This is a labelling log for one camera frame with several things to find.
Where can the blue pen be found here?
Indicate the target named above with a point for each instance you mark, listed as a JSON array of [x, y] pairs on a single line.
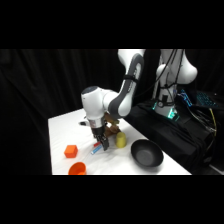
[[96, 150]]

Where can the black robot stand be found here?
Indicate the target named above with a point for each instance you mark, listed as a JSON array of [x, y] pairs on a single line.
[[166, 133]]

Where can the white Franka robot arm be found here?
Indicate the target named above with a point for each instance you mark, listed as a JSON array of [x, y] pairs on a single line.
[[130, 86]]

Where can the orange bowl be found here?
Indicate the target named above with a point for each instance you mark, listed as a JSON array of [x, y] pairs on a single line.
[[77, 168]]

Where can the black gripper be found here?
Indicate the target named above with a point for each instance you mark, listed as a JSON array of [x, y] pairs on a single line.
[[98, 128]]

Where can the black bowl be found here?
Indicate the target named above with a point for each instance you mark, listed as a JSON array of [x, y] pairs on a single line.
[[147, 154]]

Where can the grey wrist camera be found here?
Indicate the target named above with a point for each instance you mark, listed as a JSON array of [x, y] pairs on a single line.
[[83, 123]]

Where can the orange cube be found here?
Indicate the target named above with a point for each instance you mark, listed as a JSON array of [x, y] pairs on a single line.
[[71, 151]]

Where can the blue backlit keyboard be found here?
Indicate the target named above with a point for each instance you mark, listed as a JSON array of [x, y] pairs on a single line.
[[206, 99]]

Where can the yellow cup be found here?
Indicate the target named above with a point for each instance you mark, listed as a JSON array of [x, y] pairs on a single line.
[[121, 140]]

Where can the brown plush toy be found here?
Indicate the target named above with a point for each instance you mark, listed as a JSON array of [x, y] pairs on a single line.
[[112, 128]]

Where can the black curtain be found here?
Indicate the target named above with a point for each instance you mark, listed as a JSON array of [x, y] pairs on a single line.
[[36, 100]]

